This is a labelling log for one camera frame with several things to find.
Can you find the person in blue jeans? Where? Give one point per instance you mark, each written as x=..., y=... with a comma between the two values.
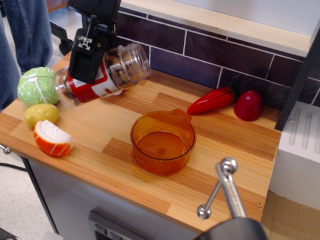
x=31, y=32

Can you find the wooden upper shelf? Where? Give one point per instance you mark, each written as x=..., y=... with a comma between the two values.
x=230, y=26

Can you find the black office chair base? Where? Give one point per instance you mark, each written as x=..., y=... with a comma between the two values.
x=66, y=44

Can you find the green toy cabbage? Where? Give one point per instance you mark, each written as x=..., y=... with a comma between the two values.
x=36, y=86

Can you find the orange transparent plastic pot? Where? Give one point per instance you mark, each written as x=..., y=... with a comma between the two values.
x=162, y=141

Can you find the small metal side knob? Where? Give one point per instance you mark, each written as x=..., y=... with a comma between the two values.
x=6, y=150

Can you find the grey oven control panel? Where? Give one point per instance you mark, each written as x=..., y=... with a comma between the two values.
x=102, y=228

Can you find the dark red toy pepper half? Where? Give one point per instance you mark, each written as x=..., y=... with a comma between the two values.
x=249, y=106

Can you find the red toy chili pepper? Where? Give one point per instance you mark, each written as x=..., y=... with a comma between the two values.
x=216, y=99

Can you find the yellow toy potato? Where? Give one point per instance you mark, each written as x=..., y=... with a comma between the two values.
x=41, y=112

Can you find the orange white salmon sushi toy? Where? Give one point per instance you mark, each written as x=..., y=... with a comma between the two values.
x=51, y=139

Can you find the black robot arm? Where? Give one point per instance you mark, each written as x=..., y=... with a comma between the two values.
x=94, y=5

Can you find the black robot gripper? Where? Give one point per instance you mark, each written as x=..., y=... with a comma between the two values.
x=97, y=35

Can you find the clear almond jar red label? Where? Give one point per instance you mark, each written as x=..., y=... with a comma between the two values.
x=121, y=68

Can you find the metal clamp screw handle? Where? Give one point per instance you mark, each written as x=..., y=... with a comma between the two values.
x=240, y=226

